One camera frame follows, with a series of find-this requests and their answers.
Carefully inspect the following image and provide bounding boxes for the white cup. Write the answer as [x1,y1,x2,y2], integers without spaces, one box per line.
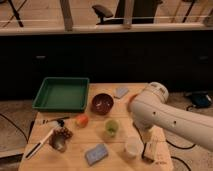
[124,136,144,158]

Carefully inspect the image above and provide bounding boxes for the small blue cloth piece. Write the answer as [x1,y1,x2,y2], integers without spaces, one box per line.
[114,87,129,99]

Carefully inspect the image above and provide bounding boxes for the red apple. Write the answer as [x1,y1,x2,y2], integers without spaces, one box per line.
[75,114,89,128]

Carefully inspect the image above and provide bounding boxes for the dark red bowl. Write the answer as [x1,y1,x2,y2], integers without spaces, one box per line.
[91,93,114,115]

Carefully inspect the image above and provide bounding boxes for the black cable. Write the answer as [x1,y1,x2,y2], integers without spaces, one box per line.
[165,139,198,150]

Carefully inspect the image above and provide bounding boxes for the green plastic tray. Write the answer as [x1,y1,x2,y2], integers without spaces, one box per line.
[32,77,89,113]

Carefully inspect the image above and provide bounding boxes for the orange bowl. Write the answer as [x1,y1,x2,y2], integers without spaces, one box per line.
[127,94,138,108]

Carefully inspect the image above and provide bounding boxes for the black office chair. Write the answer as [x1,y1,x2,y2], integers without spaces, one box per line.
[92,0,163,25]

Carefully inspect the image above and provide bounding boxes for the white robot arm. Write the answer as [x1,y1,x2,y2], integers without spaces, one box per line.
[130,82,213,152]

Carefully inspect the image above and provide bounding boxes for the black fork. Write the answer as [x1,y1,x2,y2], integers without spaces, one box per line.
[41,116,70,124]

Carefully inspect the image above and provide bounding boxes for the blue sponge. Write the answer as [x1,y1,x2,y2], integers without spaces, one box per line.
[85,144,108,166]

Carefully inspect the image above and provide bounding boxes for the wooden brush block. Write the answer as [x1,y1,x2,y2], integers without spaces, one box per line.
[142,141,157,163]

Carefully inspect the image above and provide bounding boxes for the black floor device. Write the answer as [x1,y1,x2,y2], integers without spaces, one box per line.
[185,92,212,108]

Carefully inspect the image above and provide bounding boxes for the green cup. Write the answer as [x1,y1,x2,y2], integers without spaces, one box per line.
[105,120,119,137]

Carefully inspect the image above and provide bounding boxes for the metal cup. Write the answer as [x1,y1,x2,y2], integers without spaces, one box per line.
[49,135,66,152]

